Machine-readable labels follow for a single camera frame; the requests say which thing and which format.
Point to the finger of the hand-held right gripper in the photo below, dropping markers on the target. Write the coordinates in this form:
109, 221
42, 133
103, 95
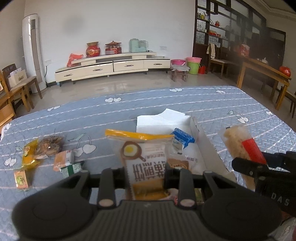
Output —
249, 165
275, 158

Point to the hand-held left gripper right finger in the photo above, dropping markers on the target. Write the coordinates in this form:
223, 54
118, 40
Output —
170, 178

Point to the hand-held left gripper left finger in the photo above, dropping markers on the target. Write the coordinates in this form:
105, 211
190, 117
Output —
119, 177

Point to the brown bread snack packet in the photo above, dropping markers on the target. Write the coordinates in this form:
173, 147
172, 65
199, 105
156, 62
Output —
178, 165

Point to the red label snack packet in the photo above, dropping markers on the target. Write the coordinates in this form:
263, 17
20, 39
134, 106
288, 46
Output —
235, 143

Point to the yellow egg print snack packet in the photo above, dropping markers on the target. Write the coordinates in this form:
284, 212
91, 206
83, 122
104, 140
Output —
143, 160

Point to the light green snack packet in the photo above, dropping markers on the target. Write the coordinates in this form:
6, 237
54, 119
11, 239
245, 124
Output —
178, 146

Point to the blue snack packet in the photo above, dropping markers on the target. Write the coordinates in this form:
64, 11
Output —
182, 136

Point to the dark green snack packet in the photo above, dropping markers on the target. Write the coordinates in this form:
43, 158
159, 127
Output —
71, 169

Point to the pale orange snack packet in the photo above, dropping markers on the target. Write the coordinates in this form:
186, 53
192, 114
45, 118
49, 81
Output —
62, 161

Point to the clear brown cookie packet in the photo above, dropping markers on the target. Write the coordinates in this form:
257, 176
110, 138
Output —
49, 144

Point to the round red ornament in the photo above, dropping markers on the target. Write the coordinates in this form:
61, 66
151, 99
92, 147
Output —
285, 71

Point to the plain yellow snack packet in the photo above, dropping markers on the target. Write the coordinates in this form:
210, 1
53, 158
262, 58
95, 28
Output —
30, 160

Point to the wooden dining table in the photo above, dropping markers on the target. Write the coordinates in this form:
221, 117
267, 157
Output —
261, 68

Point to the small orange green-label packet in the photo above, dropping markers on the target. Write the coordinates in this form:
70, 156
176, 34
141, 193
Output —
21, 179

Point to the red jug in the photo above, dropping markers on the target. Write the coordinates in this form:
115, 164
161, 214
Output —
202, 70

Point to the small wooden stool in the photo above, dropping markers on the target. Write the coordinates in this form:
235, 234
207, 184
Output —
179, 71

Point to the wooden chair with pale seat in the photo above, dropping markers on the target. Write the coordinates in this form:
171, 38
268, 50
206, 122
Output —
219, 61

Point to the cream television cabinet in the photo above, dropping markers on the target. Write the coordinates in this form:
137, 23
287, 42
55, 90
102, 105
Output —
101, 68

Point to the green bucket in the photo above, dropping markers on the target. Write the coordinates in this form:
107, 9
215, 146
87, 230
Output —
193, 67

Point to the pink basin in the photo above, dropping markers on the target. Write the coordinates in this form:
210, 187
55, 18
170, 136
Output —
178, 62

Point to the cream towel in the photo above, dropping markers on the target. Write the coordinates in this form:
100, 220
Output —
211, 51

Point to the red plastic bag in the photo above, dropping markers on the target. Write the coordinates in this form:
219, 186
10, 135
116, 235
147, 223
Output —
74, 60

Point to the red pavilion ornament box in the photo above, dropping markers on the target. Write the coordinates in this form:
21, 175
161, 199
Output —
113, 49

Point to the red gold pot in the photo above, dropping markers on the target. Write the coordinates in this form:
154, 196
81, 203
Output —
93, 51

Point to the light wooden chair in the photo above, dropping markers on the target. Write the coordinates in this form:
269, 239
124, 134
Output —
5, 113
11, 92

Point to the dark wooden cushioned chair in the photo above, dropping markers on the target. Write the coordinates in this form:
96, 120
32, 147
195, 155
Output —
30, 80

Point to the mint green kitchen appliance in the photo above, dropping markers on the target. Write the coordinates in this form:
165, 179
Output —
136, 46

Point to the dark wooden shelf unit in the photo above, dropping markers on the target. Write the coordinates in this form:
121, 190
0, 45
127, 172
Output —
254, 27

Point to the red shelf box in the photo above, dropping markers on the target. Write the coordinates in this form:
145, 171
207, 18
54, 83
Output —
215, 33

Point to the white paper bag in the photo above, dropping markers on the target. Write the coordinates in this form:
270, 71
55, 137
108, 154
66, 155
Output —
17, 77

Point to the small red shelf ornament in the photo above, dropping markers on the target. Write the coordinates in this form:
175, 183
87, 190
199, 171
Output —
217, 23

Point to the white standing air conditioner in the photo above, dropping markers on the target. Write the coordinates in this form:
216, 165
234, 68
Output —
32, 51

